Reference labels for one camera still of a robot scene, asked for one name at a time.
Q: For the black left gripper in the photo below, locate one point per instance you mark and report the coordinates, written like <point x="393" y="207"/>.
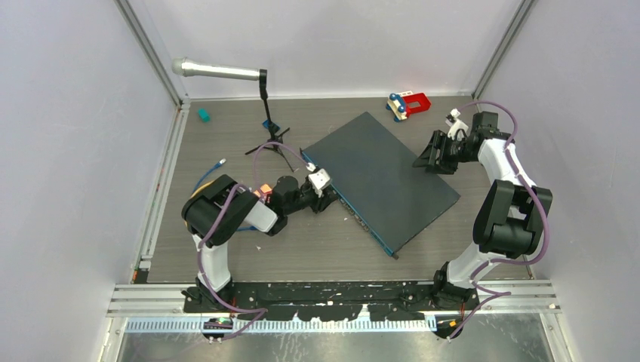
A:
<point x="321" y="204"/>

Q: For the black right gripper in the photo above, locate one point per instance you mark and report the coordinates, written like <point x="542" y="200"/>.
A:
<point x="439" y="141"/>

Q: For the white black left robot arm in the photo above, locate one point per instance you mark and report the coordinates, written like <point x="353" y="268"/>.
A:
<point x="217" y="210"/>

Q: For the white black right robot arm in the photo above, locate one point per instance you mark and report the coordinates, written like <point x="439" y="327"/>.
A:
<point x="511" y="220"/>

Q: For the red white cigarette box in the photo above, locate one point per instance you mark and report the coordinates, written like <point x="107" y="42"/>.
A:
<point x="263" y="192"/>

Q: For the red blue toy truck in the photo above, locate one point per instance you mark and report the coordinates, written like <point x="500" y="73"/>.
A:
<point x="404" y="104"/>

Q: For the black microphone tripod stand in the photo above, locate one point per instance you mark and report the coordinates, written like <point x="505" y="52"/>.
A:
<point x="275" y="135"/>

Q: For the teal toy block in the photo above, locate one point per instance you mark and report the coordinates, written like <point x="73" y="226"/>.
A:
<point x="204" y="116"/>

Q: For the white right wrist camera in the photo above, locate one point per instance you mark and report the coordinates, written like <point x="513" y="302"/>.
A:
<point x="457" y="128"/>

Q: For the dark grey network switch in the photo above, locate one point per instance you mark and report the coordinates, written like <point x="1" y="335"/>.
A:
<point x="371" y="171"/>

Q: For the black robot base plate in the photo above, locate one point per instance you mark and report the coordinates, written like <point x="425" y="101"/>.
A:
<point x="327" y="301"/>

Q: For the aluminium frame rail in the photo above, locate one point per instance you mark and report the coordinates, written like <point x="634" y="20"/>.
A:
<point x="159" y="300"/>

